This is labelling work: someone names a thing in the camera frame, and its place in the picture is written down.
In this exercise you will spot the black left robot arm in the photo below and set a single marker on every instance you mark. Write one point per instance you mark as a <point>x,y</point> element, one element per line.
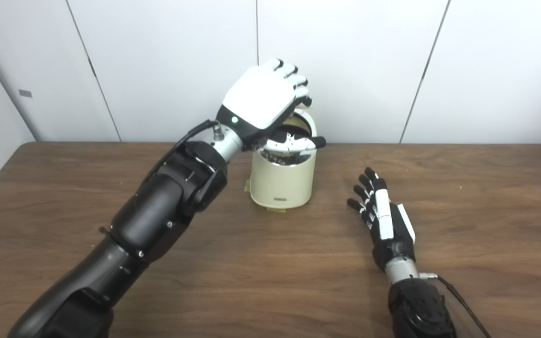
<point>153,220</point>

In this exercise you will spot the cream-colored bin body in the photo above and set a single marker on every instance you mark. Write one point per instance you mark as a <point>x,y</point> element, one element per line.
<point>282,180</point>

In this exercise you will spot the round cream bin lid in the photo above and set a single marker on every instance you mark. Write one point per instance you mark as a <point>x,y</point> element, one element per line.
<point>294,123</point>

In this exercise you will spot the wide yellow tape piece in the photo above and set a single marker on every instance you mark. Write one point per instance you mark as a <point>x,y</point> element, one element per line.
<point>276,209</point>

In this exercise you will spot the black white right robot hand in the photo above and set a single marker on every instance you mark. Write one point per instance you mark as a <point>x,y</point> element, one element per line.
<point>385,220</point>

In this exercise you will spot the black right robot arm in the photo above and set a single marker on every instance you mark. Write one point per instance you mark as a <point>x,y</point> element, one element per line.
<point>418,305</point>

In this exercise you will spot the grey wall label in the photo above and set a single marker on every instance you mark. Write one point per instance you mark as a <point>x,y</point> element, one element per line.
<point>25,93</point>

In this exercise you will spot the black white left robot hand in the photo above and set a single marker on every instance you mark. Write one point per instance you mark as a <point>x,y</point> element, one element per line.
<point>258,96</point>

